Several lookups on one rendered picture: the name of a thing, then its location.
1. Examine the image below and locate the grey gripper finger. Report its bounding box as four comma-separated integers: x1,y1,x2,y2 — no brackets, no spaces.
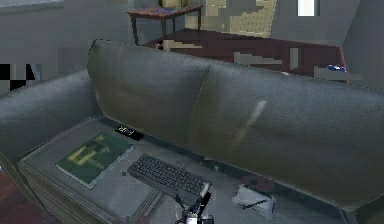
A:
199,191,212,215
175,192,188,210

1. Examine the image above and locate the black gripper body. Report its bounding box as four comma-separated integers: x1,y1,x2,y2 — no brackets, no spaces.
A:
184,199,205,218

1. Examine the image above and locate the black computer keyboard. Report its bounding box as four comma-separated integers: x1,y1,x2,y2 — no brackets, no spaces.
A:
126,152,213,207

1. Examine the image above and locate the white notepad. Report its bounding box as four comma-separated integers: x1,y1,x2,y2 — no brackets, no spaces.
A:
231,184,277,220

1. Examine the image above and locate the black pen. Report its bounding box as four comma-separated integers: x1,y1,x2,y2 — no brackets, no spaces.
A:
241,198,269,211

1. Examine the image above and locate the dark red flat object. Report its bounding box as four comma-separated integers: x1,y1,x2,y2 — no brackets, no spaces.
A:
239,174,275,194

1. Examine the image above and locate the black remote control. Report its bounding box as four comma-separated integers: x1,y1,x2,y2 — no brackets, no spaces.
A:
114,124,145,142

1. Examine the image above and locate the dark grey leather sofa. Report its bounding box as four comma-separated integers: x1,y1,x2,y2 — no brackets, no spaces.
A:
0,38,384,224

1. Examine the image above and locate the green book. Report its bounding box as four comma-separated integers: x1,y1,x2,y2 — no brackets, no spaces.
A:
55,130,135,190

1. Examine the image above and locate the dark red wooden table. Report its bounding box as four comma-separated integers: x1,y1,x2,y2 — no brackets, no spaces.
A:
142,27,350,85

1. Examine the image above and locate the blue small object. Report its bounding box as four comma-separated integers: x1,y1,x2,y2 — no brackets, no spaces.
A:
326,63,348,74

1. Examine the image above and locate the brown wooden side table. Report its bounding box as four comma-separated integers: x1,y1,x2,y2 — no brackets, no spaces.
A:
126,4,205,46

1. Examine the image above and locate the blue flat object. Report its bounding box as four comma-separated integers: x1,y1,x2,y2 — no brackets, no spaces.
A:
150,7,178,15

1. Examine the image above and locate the beige chair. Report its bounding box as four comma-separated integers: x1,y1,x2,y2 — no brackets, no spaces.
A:
184,0,278,39

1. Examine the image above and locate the white window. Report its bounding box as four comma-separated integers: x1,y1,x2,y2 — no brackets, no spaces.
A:
297,0,316,17

